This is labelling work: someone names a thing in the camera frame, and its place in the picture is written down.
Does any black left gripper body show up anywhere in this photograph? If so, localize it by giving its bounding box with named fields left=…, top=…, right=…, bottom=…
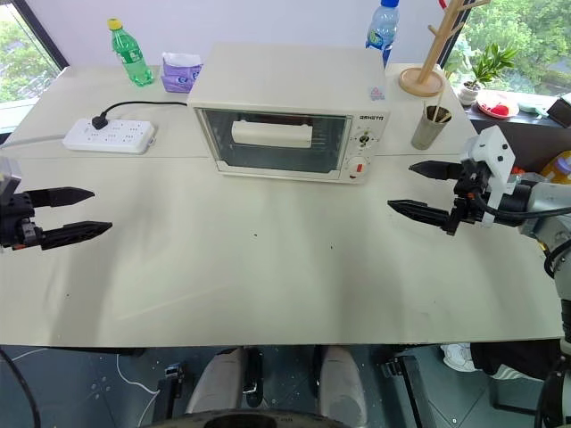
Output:
left=0, top=191, right=45, bottom=251

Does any black plug with cable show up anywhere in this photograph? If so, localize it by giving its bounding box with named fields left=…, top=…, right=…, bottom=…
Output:
left=90, top=101, right=189, bottom=132

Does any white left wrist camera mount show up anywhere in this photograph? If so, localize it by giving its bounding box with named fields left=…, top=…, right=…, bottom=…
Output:
left=0, top=156, right=23, bottom=194

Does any white floor cable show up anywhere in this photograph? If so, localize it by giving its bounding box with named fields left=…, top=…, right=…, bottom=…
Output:
left=114, top=350, right=162, bottom=403

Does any grey robot leg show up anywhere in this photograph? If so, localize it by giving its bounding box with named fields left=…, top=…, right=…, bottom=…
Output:
left=317, top=344, right=369, bottom=427
left=184, top=346, right=247, bottom=416

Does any dark side counter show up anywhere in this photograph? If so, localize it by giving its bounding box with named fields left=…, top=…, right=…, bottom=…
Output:
left=463, top=105, right=571, bottom=177

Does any green plastic bottle yellow cap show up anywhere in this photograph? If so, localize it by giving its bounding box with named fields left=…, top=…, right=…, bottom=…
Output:
left=107, top=17, right=155, bottom=87

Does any grey right robot leg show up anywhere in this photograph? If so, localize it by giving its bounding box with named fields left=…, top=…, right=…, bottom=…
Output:
left=317, top=344, right=369, bottom=427

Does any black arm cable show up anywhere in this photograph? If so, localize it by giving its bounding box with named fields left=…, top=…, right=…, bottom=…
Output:
left=471, top=191, right=571, bottom=223
left=0, top=346, right=42, bottom=428

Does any white plate with red items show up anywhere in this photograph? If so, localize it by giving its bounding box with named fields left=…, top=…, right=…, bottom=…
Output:
left=476, top=91, right=521, bottom=119

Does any wooden mug tree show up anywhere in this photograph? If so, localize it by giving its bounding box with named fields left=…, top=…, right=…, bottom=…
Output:
left=398, top=0, right=492, bottom=97

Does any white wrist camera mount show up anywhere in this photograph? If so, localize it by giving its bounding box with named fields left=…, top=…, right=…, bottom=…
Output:
left=459, top=125, right=518, bottom=226
left=0, top=156, right=23, bottom=194

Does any grey left robot leg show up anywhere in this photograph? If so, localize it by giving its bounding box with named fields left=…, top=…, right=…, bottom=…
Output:
left=184, top=346, right=247, bottom=416

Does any white power strip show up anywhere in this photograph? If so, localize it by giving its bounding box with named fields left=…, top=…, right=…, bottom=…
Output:
left=62, top=117, right=157, bottom=156

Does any dark rounded shape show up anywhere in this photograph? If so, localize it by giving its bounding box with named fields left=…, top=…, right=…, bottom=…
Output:
left=150, top=408, right=372, bottom=428

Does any white power strip cable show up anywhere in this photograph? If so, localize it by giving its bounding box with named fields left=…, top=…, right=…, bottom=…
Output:
left=0, top=132, right=69, bottom=151

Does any dark box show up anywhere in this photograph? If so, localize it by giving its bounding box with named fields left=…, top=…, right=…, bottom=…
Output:
left=546, top=94, right=571, bottom=130

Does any black striped shoe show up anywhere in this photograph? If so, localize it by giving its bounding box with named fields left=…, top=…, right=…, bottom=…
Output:
left=490, top=362, right=547, bottom=382

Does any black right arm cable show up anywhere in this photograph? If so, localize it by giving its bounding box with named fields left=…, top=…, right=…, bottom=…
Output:
left=471, top=191, right=571, bottom=223

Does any white toaster oven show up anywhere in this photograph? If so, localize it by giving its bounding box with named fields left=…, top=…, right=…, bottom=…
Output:
left=186, top=43, right=388, bottom=185

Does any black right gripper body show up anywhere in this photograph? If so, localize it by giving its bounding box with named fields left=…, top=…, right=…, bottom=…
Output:
left=452, top=159, right=491, bottom=225

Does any black trouser leg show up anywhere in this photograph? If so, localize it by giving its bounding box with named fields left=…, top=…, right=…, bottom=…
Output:
left=469, top=340, right=561, bottom=380

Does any blue labelled water bottle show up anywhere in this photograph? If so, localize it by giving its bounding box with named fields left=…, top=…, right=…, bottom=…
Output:
left=365, top=0, right=401, bottom=69

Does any metal cup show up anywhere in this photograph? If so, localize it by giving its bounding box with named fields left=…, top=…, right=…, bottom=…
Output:
left=410, top=104, right=452, bottom=152

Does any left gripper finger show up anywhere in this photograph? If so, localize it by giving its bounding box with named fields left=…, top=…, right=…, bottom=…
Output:
left=23, top=186, right=96, bottom=210
left=39, top=220, right=114, bottom=251

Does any purple tissue pack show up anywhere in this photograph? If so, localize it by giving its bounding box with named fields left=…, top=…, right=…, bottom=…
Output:
left=161, top=51, right=204, bottom=94

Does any pale green container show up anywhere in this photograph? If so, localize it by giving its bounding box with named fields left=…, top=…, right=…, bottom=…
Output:
left=517, top=101, right=550, bottom=118

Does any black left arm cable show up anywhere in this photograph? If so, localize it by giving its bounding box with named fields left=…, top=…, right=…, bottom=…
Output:
left=0, top=346, right=42, bottom=428

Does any white sneaker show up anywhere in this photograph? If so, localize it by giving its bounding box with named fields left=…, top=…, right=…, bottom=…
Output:
left=440, top=342, right=475, bottom=373

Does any black window frame post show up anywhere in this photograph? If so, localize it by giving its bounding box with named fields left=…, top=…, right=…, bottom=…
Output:
left=7, top=0, right=69, bottom=73

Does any black metal support bar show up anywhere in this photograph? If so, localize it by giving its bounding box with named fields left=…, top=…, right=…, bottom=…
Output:
left=242, top=346, right=265, bottom=408
left=380, top=349, right=430, bottom=428
left=157, top=362, right=186, bottom=421

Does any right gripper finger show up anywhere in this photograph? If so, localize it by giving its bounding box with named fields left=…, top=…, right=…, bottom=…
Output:
left=408, top=160, right=465, bottom=181
left=386, top=199, right=459, bottom=235

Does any potted green plant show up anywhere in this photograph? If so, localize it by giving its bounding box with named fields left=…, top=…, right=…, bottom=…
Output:
left=458, top=43, right=519, bottom=107

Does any yellow orange bottle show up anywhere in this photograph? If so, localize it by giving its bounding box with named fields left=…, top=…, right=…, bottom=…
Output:
left=539, top=150, right=571, bottom=186

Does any glass oven door with handle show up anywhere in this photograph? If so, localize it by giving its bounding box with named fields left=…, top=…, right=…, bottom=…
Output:
left=194, top=106, right=353, bottom=176

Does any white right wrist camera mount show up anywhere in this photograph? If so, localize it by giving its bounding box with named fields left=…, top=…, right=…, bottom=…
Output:
left=459, top=125, right=518, bottom=226

